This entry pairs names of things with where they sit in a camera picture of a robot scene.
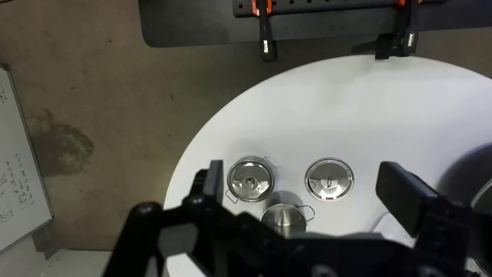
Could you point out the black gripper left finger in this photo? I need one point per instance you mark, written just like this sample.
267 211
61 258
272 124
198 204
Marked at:
209 181

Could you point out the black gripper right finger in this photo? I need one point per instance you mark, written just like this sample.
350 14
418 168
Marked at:
404 195

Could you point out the round silver pot lid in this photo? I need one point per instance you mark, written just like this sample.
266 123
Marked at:
329 178

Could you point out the small silver pot with lid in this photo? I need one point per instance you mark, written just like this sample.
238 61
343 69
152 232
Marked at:
251 178

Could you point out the open small silver pot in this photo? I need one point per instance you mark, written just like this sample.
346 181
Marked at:
287 214

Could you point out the black orange right clamp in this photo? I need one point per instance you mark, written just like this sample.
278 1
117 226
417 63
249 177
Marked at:
401 41

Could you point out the black orange clamp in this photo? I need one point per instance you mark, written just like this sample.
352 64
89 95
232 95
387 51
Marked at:
261 9
401 41

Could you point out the black perforated mounting board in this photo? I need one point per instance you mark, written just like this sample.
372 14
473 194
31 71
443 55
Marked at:
166 23

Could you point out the black orange left clamp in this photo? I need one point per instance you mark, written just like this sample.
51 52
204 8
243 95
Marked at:
261 9

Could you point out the white whiteboard on floor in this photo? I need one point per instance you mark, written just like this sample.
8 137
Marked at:
23 203

